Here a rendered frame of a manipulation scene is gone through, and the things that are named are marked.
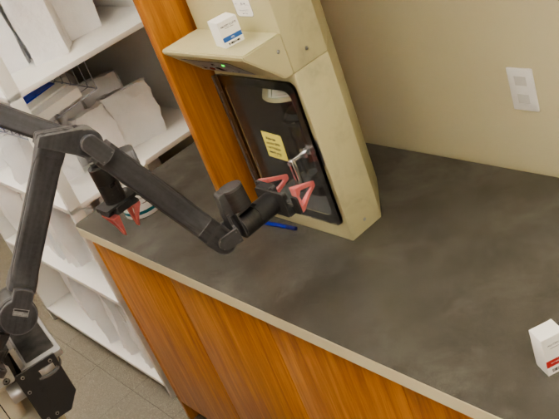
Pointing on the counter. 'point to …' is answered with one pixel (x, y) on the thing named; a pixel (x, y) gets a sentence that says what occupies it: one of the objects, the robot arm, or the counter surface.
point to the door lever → (297, 166)
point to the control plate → (217, 66)
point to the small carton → (225, 30)
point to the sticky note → (274, 145)
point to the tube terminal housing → (315, 103)
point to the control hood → (259, 43)
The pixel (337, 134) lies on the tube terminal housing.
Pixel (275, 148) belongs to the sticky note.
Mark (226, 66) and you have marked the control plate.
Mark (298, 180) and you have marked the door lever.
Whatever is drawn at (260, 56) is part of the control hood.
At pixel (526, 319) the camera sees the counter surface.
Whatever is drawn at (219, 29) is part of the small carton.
